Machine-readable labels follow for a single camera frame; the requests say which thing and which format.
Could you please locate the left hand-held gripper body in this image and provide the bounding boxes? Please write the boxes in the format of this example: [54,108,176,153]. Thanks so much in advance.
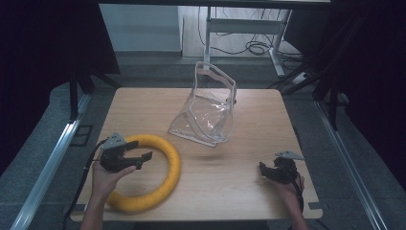
[100,131,139,173]

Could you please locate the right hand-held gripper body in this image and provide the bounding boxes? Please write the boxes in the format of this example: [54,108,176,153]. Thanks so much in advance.
[270,149,305,185]

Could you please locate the yellow foam ring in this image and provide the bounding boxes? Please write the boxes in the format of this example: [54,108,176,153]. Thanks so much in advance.
[105,133,182,214]

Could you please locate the transparent plastic bag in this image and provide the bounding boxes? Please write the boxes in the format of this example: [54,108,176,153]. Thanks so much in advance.
[168,60,238,149]

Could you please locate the person's right hand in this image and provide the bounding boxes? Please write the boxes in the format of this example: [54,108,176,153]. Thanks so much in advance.
[267,173,306,210]

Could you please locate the person's left hand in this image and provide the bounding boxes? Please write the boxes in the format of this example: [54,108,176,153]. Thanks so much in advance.
[91,160,137,205]

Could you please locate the black metal stand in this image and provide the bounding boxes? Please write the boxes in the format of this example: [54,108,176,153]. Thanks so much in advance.
[68,68,123,122]

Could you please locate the white power strip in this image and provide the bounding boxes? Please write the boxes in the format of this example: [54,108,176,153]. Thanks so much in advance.
[291,71,311,86]

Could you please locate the dark curtain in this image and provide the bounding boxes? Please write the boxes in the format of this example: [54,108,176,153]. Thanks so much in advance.
[0,0,122,176]
[283,0,406,190]

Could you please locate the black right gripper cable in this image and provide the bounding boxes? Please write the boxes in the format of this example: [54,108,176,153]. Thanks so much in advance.
[282,164,305,214]

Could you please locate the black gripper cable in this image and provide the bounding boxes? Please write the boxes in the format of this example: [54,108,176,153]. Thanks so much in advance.
[62,138,109,226]
[282,164,305,214]

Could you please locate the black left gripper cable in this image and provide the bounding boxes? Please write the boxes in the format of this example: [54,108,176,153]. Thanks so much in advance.
[62,138,109,226]

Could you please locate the aluminium rail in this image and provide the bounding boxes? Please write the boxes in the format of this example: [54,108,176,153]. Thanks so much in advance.
[10,93,93,230]
[314,99,390,230]

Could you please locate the black cables on floor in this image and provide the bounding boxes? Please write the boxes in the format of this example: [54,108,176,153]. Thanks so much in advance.
[196,7,305,70]

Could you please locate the white metal desk frame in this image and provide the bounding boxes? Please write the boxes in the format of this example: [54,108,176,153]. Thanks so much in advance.
[203,7,293,78]

